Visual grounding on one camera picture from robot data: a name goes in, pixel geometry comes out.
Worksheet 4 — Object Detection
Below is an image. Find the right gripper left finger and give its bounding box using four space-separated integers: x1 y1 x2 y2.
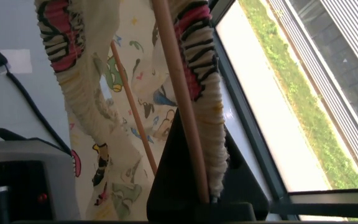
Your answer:
147 108 211 222

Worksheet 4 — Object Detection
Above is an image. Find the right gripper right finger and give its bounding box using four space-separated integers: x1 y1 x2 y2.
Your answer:
211 126 270 222

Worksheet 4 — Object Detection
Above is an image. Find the pink clothes hanger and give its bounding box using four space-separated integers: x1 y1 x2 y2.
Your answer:
109 0 211 205

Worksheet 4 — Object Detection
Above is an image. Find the cream printed garment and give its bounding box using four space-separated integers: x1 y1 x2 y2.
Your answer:
34 0 230 222

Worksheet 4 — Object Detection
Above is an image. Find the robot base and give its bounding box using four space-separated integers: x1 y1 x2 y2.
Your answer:
0 128 81 222

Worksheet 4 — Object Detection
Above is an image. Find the window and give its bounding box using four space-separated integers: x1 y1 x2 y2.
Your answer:
208 0 358 222

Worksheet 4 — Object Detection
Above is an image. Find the black cable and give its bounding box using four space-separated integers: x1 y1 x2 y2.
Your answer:
0 33 73 156

